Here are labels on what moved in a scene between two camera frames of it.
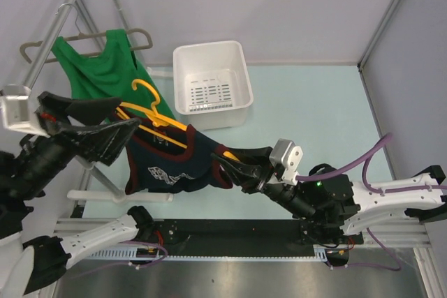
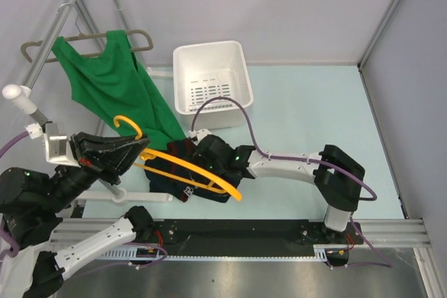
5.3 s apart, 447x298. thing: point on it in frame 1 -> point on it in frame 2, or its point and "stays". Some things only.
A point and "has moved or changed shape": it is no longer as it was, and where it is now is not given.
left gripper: [104, 142] -> [108, 156]
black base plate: [239, 236] stays
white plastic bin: [212, 88] stays
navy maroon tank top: [161, 157] has moved or changed shape
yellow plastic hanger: [154, 123] -> [148, 153]
